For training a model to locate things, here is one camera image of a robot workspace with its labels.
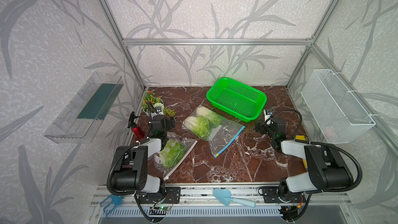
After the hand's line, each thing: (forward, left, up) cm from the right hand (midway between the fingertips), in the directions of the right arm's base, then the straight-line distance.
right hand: (263, 118), depth 94 cm
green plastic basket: (+21, +13, -6) cm, 26 cm away
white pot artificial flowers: (+8, +67, +8) cm, 68 cm away
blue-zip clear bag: (-10, +27, -6) cm, 29 cm away
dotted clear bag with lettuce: (-21, +52, +1) cm, 56 cm away
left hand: (0, +62, +3) cm, 62 cm away
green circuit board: (-45, +57, -6) cm, 72 cm away
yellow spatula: (-11, -22, -5) cm, 25 cm away
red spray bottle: (-8, +76, +8) cm, 77 cm away
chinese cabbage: (-2, +30, +3) cm, 30 cm away
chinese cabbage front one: (-7, +39, +3) cm, 40 cm away
